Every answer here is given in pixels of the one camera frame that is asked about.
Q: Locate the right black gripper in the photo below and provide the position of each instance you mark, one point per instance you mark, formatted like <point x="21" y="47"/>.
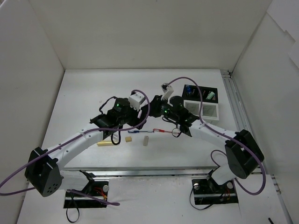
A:
<point x="156" y="102"/>

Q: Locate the yellow highlighter marker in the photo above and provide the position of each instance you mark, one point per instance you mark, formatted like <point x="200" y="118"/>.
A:
<point x="104" y="143"/>

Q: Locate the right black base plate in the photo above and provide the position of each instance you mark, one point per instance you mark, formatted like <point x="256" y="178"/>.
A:
<point x="205" y="193"/>

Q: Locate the white rectangular eraser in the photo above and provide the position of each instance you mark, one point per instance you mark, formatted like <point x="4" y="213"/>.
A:
<point x="145" y="140"/>

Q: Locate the blue ballpoint pen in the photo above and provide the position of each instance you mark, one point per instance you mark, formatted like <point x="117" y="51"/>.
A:
<point x="140" y="131"/>

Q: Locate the green highlighter marker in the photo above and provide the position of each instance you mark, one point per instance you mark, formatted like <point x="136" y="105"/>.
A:
<point x="211" y="96"/>

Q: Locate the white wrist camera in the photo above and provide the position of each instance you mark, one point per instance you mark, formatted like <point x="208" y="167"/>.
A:
<point x="167" y="91"/>
<point x="135" y="100"/>

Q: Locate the white slotted desk organizer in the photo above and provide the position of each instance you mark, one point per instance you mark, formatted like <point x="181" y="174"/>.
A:
<point x="209" y="110"/>

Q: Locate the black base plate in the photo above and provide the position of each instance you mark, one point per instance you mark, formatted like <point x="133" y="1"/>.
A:
<point x="205" y="193"/>
<point x="99" y="190"/>

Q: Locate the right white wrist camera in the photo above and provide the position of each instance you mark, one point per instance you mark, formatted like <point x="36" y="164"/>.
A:
<point x="167" y="91"/>

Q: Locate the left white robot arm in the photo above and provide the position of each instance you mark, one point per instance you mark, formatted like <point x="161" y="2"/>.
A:
<point x="45" y="166"/>

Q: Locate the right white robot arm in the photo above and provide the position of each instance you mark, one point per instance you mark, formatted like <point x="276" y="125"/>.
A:
<point x="242" y="152"/>

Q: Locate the small tan eraser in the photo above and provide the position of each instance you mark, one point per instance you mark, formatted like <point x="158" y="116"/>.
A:
<point x="128" y="139"/>

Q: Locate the clear bottle blue cap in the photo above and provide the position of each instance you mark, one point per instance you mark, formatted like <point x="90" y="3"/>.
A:
<point x="188" y="90"/>

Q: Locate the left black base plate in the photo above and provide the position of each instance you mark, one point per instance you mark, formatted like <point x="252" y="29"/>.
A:
<point x="99" y="190"/>

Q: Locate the red gel pen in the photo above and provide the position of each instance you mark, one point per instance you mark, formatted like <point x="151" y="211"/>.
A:
<point x="162" y="131"/>

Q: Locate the aluminium front rail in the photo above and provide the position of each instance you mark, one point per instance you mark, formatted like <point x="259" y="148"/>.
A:
<point x="140" y="172"/>

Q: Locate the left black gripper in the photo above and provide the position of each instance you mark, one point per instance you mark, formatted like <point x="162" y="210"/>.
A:
<point x="136" y="115"/>

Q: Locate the aluminium side rail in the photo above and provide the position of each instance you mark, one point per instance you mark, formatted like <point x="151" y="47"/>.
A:
<point x="233" y="117"/>

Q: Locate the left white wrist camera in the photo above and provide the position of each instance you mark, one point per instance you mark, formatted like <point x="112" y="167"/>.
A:
<point x="135" y="100"/>

